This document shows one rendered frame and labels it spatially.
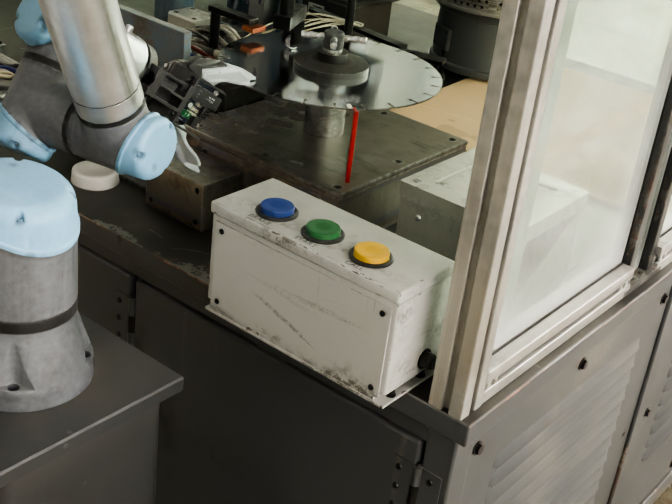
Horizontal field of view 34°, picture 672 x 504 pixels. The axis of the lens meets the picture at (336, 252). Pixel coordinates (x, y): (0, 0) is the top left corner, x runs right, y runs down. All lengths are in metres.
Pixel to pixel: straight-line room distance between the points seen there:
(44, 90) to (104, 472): 0.43
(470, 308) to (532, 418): 0.35
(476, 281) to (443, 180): 0.30
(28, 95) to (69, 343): 0.30
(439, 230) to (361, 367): 0.25
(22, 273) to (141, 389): 0.20
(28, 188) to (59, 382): 0.21
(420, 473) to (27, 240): 0.54
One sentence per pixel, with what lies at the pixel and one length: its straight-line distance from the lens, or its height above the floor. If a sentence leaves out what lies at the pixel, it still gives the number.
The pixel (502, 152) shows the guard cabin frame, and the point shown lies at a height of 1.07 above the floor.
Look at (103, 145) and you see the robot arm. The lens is 1.22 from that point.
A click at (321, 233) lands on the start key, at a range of 1.22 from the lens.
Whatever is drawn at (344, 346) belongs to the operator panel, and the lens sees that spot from 1.23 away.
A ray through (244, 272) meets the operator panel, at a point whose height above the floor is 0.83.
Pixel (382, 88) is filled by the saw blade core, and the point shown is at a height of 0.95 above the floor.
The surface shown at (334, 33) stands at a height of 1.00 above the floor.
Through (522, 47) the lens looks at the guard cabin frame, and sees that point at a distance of 1.05.
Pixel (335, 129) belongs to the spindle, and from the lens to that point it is 1.63.
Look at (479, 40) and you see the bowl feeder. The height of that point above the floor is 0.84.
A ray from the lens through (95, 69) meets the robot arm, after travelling 1.15.
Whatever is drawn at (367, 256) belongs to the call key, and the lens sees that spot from 1.19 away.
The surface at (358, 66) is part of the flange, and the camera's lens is 1.61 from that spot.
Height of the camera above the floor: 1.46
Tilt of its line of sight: 28 degrees down
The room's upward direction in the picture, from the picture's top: 7 degrees clockwise
